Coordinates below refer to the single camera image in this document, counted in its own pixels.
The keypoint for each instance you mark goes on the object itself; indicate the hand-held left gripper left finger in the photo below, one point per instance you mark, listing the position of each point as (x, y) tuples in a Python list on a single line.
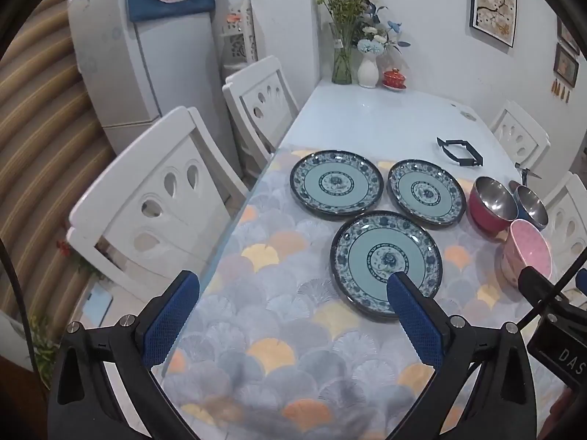
[(172, 316)]

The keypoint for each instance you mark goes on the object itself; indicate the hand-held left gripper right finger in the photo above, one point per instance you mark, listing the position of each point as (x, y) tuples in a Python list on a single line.
[(415, 321)]

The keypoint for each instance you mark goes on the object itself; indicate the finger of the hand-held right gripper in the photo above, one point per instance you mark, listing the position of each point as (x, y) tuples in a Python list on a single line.
[(581, 282), (541, 286)]

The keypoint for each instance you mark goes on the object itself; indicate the pink speckled bowl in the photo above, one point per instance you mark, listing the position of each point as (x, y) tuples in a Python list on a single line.
[(527, 250)]

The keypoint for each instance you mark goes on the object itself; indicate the blue patterned ceramic plate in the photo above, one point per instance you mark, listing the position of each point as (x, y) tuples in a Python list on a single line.
[(376, 252), (426, 192), (337, 182)]

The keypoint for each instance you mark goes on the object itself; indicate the blue steel bowl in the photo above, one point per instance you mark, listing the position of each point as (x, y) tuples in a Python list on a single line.
[(533, 206)]

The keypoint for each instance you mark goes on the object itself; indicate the red steel bowl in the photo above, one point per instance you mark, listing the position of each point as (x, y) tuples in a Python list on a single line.
[(493, 204)]

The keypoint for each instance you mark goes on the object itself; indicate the light blue board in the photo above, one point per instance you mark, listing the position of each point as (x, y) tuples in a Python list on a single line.
[(98, 305)]

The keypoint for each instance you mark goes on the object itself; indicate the white wooden chair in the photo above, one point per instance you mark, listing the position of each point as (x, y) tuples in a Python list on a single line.
[(562, 201), (504, 121), (275, 78), (137, 156)]

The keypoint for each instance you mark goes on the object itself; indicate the fan patterned table mat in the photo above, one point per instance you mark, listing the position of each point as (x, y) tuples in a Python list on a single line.
[(275, 330)]

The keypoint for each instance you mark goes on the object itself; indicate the green plant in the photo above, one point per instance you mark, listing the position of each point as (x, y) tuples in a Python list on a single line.
[(43, 348)]

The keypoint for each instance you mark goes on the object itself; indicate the striped curtain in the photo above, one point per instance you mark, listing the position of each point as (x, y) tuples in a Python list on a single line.
[(41, 146)]

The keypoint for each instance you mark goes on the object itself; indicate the small framed picture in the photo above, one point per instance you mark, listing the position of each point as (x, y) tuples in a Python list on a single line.
[(565, 65), (568, 34)]

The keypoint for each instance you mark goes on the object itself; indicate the white refrigerator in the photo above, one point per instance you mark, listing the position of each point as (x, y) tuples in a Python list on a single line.
[(137, 78)]

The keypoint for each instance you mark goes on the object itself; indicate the red lidded teacup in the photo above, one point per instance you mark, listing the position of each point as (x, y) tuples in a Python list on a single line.
[(394, 78)]

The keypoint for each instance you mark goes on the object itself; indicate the white vase with blue flowers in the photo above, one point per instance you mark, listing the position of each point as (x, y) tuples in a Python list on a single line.
[(368, 73)]

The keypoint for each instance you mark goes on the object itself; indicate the glass vase with green stems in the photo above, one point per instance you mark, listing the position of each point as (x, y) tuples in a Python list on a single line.
[(341, 71)]

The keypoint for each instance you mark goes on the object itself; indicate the white carved shelf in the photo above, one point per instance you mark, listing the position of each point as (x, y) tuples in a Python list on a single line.
[(238, 50)]

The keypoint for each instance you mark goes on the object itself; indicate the black plastic frame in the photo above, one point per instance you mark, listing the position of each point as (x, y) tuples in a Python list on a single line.
[(465, 162)]

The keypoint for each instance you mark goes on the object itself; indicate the floral wall poster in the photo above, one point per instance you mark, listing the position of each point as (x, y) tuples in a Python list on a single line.
[(493, 4)]

